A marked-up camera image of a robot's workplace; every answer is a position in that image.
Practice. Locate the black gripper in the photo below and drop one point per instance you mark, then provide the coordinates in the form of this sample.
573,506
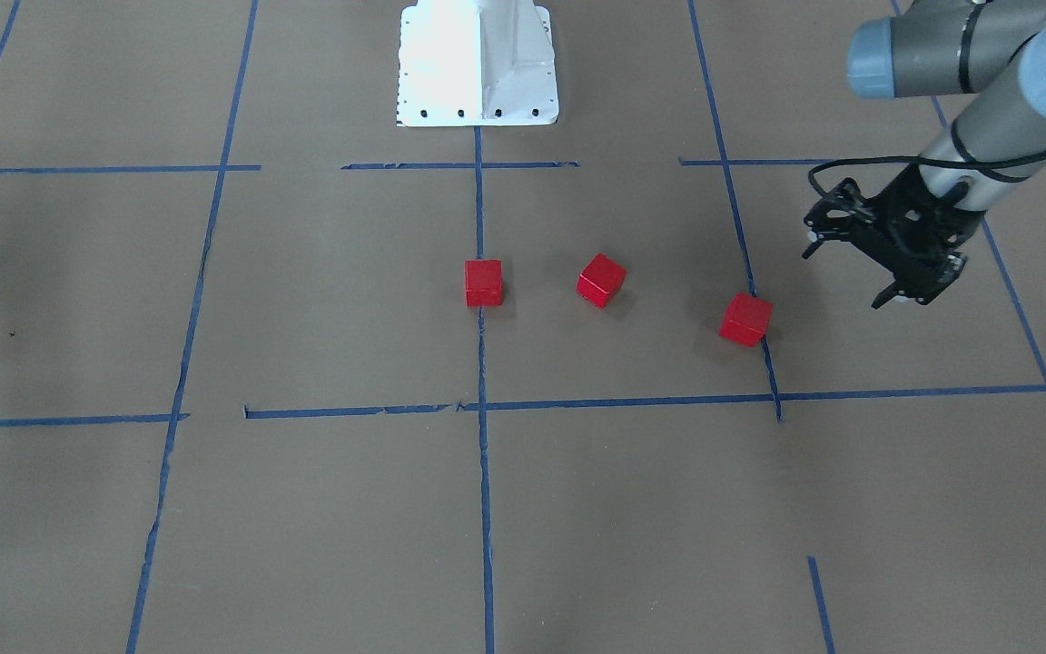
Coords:
897,202

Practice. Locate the red block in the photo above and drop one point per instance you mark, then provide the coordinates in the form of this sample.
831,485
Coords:
484,284
746,320
600,280

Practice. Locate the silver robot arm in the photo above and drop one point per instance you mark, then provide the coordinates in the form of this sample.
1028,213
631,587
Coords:
995,51

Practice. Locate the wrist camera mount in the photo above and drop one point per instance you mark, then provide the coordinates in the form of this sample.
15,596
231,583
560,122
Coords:
842,214

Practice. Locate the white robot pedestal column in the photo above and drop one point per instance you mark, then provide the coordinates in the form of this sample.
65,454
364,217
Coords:
475,63

